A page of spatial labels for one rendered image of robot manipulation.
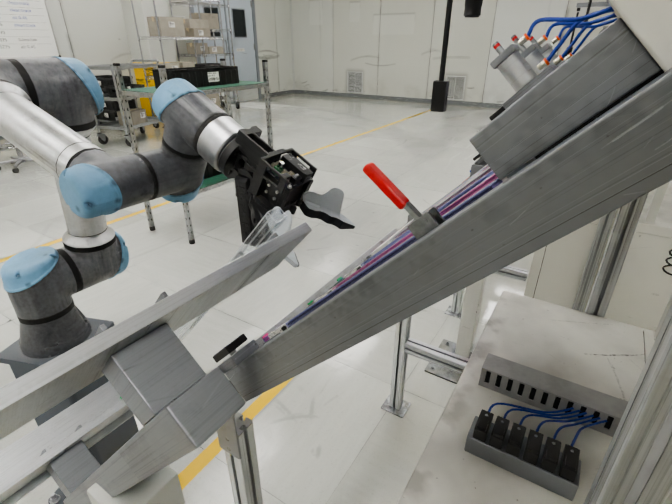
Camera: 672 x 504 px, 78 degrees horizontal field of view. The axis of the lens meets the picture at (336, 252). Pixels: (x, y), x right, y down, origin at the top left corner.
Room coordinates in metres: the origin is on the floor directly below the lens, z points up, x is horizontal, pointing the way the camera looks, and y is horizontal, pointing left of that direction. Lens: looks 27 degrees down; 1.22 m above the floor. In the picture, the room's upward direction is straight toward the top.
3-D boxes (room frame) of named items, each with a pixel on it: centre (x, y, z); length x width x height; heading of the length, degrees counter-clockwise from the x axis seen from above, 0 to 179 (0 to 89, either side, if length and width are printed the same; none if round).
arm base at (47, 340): (0.84, 0.70, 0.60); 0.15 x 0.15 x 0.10
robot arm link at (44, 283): (0.84, 0.70, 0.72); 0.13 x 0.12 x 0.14; 146
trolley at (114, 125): (5.84, 2.75, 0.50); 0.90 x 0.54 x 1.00; 162
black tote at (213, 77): (3.01, 0.92, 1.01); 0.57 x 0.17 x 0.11; 148
